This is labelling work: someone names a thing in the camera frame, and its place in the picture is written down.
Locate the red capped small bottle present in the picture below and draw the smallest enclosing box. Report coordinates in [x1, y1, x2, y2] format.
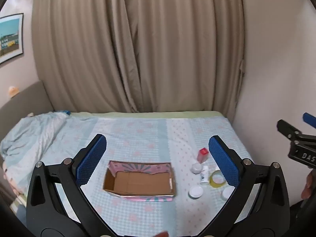
[197, 148, 208, 164]

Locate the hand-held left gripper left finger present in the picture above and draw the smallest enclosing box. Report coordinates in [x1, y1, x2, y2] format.
[26, 134, 116, 237]

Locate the light blue crumpled blanket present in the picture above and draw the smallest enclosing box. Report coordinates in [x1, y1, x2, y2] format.
[0, 111, 73, 176]

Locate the clear tape roll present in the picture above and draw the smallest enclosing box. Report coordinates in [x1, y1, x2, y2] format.
[209, 170, 227, 188]

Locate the pale green jar white lid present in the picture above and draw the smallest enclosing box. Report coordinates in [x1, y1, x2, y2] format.
[221, 187, 235, 201]

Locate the beige curtain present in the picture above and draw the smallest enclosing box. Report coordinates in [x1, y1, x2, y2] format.
[32, 0, 246, 114]

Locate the white plastic bottle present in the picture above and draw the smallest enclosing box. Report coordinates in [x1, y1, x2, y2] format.
[200, 165, 209, 185]

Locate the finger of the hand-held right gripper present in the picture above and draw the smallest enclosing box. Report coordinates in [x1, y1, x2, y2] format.
[303, 113, 316, 129]
[277, 119, 302, 140]

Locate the person's right hand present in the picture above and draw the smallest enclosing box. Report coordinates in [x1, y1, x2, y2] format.
[302, 171, 314, 200]

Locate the pale green mattress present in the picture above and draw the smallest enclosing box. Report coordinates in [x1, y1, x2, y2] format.
[69, 110, 229, 119]

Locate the grey bed headboard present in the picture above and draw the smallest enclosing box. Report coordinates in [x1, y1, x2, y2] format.
[0, 80, 55, 127]

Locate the green label jar white lid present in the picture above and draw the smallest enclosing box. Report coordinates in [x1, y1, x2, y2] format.
[188, 186, 204, 199]

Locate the pink cardboard box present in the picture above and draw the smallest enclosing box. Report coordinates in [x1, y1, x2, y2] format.
[102, 160, 177, 201]

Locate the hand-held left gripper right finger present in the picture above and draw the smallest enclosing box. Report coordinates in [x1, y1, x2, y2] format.
[197, 136, 290, 237]

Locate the framed wall poster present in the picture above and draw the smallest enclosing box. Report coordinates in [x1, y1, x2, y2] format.
[0, 13, 24, 65]

